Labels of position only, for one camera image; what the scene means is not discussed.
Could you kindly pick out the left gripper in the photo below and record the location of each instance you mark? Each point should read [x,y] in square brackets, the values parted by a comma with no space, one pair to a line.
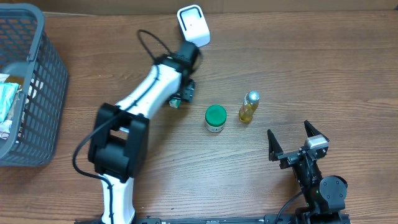
[188,94]

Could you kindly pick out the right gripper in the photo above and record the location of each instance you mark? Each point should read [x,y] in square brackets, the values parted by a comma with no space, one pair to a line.
[289,158]

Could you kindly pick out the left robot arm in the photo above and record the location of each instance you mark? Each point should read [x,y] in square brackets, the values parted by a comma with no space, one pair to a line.
[120,141]

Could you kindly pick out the yellow bottle silver cap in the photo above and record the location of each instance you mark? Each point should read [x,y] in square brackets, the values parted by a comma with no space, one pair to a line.
[249,106]

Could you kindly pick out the snack packet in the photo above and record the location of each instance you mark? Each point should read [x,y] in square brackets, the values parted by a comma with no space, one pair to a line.
[5,129]

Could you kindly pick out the white barcode scanner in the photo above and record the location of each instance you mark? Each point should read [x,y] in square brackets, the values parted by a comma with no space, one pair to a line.
[193,25]

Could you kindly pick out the grey plastic mesh basket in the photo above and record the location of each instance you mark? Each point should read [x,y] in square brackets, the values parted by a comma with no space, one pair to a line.
[27,52]

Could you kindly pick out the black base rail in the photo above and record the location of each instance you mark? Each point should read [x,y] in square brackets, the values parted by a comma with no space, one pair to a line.
[211,221]

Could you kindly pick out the teal tissue pack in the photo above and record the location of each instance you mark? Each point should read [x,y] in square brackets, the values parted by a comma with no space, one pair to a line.
[8,100]

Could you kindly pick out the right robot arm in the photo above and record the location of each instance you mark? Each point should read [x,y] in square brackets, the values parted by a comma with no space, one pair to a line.
[321,199]

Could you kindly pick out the small kleenex tissue pack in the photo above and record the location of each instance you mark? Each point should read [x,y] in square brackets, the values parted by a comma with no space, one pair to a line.
[174,103]

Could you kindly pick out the green lid jar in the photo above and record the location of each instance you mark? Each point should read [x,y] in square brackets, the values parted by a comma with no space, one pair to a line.
[215,118]

